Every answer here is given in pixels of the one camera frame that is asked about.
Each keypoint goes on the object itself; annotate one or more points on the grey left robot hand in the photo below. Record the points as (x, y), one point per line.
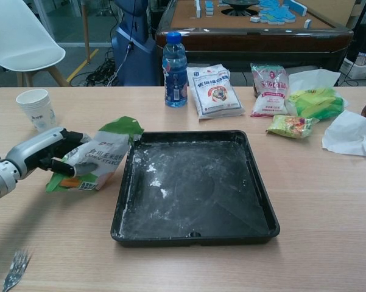
(33, 149)

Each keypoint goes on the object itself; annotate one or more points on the green white corn starch bag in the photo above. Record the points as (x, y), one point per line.
(106, 152)

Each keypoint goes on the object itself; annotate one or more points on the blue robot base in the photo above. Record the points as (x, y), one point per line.
(134, 61)

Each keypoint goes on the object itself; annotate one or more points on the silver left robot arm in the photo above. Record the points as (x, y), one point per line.
(0, 179)

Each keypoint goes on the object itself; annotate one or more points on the black plastic tray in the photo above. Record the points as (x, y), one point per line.
(185, 188)

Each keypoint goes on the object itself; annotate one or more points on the white bag blue print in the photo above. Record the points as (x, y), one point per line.
(216, 94)

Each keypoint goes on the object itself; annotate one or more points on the white bag pink print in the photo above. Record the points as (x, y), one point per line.
(269, 91)

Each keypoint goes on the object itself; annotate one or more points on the white plastic bag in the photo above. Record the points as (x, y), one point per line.
(313, 79)

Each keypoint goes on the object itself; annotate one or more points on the white paper cup stack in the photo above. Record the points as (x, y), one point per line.
(39, 112)

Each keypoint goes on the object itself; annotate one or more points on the white shell chair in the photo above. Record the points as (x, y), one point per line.
(18, 36)

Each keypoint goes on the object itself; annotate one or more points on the silver metal fork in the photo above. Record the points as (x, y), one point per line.
(16, 269)

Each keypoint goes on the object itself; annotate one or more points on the wooden pole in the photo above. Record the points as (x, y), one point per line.
(86, 30)

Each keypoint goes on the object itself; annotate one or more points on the blue capped drink bottle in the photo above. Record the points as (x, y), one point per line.
(174, 85)

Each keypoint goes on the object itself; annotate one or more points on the upright mahjong tile row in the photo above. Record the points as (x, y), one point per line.
(198, 7)

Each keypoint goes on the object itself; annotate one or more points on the brown mahjong table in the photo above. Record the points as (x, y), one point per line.
(231, 39)

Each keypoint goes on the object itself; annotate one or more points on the black table centre dome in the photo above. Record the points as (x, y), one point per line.
(238, 6)

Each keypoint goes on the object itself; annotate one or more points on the white blue mahjong tile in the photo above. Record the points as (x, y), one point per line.
(255, 19)

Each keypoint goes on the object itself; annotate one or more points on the small green snack packet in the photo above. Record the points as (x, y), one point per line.
(292, 126)

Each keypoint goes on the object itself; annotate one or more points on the blue mahjong tile cluster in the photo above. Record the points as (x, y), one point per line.
(277, 12)

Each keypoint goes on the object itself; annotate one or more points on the green yellow plastic pack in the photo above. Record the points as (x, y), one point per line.
(316, 103)

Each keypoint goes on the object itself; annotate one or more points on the single white mahjong tile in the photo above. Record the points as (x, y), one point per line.
(308, 22)

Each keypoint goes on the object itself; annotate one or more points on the crumpled white tissue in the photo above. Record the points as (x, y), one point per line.
(347, 134)

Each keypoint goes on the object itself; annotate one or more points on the cardboard box with clutter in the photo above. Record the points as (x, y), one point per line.
(357, 64)

